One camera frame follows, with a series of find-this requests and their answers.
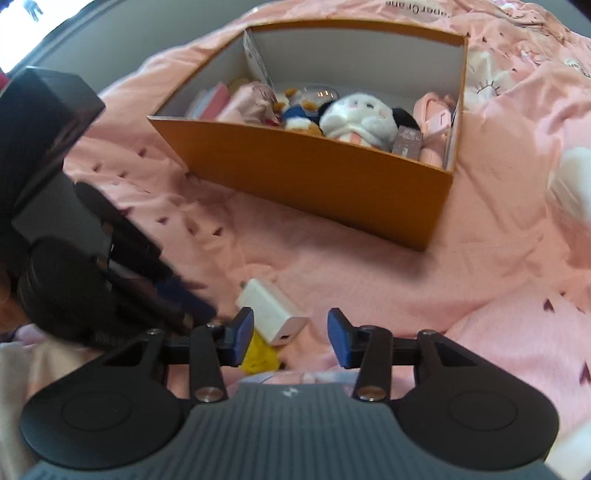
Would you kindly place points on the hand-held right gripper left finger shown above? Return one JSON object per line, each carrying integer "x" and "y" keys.
{"x": 244, "y": 337}

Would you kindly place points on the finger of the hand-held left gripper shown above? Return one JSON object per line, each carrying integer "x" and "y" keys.
{"x": 189, "y": 300}

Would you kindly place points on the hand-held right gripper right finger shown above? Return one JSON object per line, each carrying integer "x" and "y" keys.
{"x": 337, "y": 339}

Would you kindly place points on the yellow plush toy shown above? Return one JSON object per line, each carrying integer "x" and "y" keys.
{"x": 261, "y": 357}

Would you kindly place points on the pink bag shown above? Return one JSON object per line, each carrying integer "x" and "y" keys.
{"x": 436, "y": 124}

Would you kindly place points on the window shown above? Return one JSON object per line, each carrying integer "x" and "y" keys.
{"x": 27, "y": 27}

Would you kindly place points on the pink printed blanket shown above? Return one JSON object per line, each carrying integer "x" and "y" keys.
{"x": 415, "y": 300}

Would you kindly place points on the white dog plush toy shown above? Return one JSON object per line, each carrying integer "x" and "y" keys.
{"x": 360, "y": 115}

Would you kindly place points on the pink pouch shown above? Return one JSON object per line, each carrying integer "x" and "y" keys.
{"x": 251, "y": 104}

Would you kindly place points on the orange storage box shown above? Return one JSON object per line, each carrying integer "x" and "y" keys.
{"x": 323, "y": 184}

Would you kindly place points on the white charger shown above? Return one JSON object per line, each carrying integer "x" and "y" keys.
{"x": 270, "y": 309}

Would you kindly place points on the orange and blue plush toy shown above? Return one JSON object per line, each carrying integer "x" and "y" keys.
{"x": 298, "y": 115}

